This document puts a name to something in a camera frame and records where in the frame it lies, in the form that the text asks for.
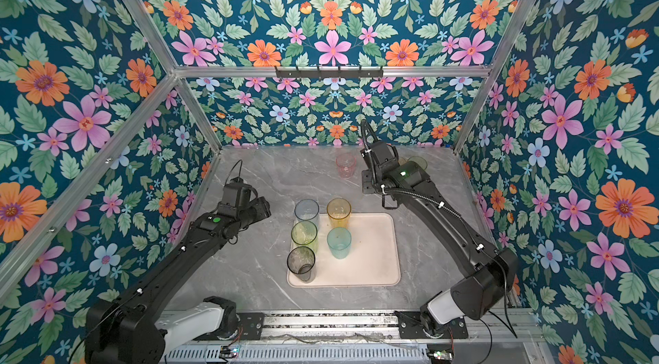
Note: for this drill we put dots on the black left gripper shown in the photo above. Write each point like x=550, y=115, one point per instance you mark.
x=262, y=206

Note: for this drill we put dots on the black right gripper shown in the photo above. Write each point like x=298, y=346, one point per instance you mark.
x=365, y=177

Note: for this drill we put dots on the pink short plastic cup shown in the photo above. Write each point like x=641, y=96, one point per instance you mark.
x=346, y=165

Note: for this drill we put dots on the yellow tall plastic tumbler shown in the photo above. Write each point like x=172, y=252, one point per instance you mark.
x=339, y=211

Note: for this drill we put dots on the blue tall plastic tumbler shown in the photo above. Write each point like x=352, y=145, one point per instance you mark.
x=307, y=210

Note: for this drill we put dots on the green tall plastic tumbler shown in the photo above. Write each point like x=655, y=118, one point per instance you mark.
x=304, y=234

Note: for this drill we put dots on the grey smoked plastic tumbler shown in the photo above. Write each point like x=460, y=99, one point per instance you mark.
x=301, y=263

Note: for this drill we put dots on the teal textured plastic cup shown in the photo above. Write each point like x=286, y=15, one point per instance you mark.
x=339, y=241

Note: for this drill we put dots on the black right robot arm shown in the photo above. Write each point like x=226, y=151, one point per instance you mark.
x=488, y=273

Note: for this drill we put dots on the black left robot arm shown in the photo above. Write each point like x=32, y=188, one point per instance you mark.
x=124, y=330

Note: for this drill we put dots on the beige plastic tray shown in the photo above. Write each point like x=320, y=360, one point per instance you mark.
x=372, y=260

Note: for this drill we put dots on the light green short plastic cup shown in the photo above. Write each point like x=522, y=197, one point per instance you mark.
x=420, y=161

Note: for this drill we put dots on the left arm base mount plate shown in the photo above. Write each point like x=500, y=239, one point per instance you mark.
x=240, y=327

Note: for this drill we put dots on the black hook rail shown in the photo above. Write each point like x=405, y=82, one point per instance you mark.
x=329, y=72

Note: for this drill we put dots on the aluminium top frame bar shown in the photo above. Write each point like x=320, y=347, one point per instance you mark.
x=395, y=72

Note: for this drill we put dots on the aluminium frame bar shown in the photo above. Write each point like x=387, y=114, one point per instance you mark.
x=395, y=72
x=19, y=261

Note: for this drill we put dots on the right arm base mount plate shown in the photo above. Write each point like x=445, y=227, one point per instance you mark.
x=420, y=325

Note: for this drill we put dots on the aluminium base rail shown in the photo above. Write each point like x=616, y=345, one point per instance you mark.
x=371, y=336

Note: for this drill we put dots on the aluminium left frame bar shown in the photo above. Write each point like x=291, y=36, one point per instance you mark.
x=19, y=261

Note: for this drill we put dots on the aluminium frame corner post left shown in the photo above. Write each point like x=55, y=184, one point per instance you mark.
x=171, y=69

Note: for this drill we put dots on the aluminium frame corner post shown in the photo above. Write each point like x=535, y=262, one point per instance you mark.
x=503, y=51
x=171, y=69

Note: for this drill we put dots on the aluminium frame corner post right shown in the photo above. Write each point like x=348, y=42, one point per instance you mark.
x=503, y=51

